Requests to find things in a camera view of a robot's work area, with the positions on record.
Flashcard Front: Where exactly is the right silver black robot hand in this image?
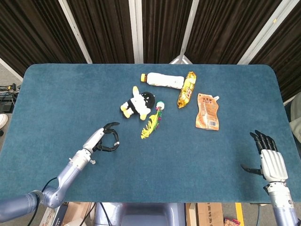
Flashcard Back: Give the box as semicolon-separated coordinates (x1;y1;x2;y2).
240;129;289;183

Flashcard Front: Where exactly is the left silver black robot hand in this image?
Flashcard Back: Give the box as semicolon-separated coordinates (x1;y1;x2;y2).
82;122;120;155

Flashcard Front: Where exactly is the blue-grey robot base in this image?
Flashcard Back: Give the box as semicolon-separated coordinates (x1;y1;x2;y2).
94;202;186;226

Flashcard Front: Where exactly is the blue felt table cover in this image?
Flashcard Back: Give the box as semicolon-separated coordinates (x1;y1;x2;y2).
0;63;301;203

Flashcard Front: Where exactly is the person in light clothing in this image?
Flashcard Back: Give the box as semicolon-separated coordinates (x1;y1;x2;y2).
285;92;301;142

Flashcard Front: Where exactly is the black white penguin plush toy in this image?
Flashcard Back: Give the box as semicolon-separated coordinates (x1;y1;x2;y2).
120;86;156;121

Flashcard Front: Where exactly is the yellow feather cat toy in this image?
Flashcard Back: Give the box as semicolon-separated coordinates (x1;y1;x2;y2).
140;101;165;140

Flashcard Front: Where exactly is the red snack packet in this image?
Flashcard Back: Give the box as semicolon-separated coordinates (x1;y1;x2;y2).
223;218;242;226

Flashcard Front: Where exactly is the plain cardboard box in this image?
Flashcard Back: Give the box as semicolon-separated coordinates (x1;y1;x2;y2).
62;202;95;226

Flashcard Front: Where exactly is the printed cardboard box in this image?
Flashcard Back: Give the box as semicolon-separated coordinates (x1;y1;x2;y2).
196;202;224;226

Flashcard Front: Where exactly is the orange spout pouch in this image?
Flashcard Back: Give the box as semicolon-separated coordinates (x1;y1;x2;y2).
195;93;221;131

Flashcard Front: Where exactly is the white navy printed box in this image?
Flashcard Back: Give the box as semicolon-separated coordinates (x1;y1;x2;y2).
39;204;69;226

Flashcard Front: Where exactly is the white bottle with yellow cap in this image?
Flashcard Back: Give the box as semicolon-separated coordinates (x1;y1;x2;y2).
140;72;185;90

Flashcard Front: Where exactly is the black adapter box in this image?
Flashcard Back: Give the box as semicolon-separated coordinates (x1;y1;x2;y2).
0;95;15;113

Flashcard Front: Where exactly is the light wooden board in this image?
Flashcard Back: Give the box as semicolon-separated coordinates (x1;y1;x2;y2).
185;202;197;226

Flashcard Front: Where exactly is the golden foil snack packet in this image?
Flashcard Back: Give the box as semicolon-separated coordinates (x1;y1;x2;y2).
177;71;197;109

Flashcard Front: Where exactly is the dark brown pleated curtain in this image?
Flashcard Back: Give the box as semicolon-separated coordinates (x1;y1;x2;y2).
0;0;301;104

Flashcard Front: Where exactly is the black floor cable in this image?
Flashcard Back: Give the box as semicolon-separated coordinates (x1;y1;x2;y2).
81;202;97;226
100;202;113;226

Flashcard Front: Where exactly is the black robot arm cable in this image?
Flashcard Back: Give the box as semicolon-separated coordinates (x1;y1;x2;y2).
27;177;58;226

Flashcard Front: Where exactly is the tangle of black cables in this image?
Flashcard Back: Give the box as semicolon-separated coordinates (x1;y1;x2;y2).
0;83;21;96

